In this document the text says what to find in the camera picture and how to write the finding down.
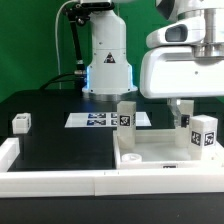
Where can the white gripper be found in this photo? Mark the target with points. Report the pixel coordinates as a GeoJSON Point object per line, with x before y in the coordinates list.
{"type": "Point", "coordinates": [186, 59]}

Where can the white square tabletop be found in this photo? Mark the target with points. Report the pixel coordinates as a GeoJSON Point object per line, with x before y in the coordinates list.
{"type": "Point", "coordinates": [156, 149]}

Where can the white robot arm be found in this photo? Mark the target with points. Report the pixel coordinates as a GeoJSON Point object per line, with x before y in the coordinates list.
{"type": "Point", "coordinates": [110, 75]}

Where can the white marker tag sheet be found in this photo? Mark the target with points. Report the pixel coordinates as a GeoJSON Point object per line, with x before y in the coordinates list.
{"type": "Point", "coordinates": [104, 119]}

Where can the white U-shaped obstacle fence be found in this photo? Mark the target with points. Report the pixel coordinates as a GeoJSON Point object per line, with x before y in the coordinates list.
{"type": "Point", "coordinates": [102, 182]}

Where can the black camera on mount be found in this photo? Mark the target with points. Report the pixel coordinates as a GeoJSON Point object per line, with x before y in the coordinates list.
{"type": "Point", "coordinates": [96, 4]}

